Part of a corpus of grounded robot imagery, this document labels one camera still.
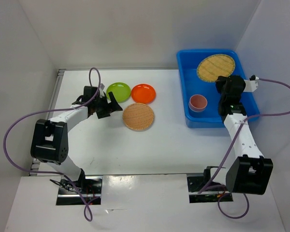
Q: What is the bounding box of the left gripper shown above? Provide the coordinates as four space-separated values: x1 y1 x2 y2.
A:
93 92 122 119

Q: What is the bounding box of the brown woven bamboo tray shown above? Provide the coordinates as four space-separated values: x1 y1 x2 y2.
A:
122 103 155 131

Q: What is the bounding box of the green-rimmed bamboo tray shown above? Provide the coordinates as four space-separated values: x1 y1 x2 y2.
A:
196 54 236 83

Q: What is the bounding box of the pink plastic cup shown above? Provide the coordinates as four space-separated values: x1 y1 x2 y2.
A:
188 94 207 113

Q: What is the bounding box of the blue-grey plastic cup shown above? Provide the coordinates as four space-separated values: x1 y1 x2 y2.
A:
188 102 207 113

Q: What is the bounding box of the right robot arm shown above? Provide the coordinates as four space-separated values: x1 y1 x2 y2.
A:
216 75 273 195

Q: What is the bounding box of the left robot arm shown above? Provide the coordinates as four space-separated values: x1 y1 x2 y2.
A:
30 86 123 193

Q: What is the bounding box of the green plastic plate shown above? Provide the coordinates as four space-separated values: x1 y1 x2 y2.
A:
106 82 131 103

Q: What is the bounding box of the orange plastic plate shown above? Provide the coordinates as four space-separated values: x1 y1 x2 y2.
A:
131 83 156 104

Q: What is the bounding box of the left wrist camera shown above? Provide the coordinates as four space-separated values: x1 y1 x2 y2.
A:
99 83 106 98

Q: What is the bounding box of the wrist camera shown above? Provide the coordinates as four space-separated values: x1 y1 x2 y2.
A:
99 83 106 98
244 75 259 92

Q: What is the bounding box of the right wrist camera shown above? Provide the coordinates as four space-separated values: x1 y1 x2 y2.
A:
244 75 259 92

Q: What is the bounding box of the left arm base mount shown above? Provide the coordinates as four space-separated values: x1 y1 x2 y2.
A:
50 176 102 206

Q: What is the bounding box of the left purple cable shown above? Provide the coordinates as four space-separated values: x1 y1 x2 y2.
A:
2 67 104 222

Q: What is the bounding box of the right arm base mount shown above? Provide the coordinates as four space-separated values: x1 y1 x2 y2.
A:
187 173 233 203

